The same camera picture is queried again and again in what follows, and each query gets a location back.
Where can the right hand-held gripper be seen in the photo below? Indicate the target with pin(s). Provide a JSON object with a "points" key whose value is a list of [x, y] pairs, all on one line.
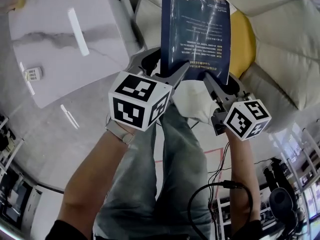
{"points": [[246, 120]]}

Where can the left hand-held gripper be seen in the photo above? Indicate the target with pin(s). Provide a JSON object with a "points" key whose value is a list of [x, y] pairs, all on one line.
{"points": [[135, 101]]}

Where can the dark blue book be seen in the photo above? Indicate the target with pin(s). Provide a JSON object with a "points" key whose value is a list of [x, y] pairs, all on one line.
{"points": [[195, 29]]}

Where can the white flower-shaped cushion seat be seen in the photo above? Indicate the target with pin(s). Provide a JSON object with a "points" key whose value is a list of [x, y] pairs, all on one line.
{"points": [[280, 46]]}

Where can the person's right forearm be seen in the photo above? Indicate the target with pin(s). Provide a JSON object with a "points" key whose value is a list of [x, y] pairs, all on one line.
{"points": [[242, 171]]}

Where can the person's left forearm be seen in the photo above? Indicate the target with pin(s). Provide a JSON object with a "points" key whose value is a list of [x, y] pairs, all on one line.
{"points": [[92, 179]]}

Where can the white marble low table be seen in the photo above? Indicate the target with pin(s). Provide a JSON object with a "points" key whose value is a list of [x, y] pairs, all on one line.
{"points": [[62, 71]]}

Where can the yellow round seat cushion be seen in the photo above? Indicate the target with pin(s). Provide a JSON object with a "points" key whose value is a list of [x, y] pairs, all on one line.
{"points": [[242, 46]]}

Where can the person's blue jeans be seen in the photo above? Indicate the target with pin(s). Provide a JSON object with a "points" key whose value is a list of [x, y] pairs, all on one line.
{"points": [[150, 171]]}

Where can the black rounded device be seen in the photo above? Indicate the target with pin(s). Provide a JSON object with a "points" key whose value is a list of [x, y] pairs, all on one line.
{"points": [[281, 202]]}

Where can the white remote control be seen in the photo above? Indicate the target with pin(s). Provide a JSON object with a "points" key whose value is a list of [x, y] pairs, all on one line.
{"points": [[33, 74]]}

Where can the person's black shirt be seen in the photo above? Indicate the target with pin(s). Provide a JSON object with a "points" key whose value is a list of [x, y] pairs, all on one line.
{"points": [[70, 231]]}

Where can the black monitor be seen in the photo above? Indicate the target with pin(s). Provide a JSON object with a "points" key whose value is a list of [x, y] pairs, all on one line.
{"points": [[13, 204]]}

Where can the white frame rack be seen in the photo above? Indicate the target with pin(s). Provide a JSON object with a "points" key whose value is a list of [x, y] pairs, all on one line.
{"points": [[10, 146]]}

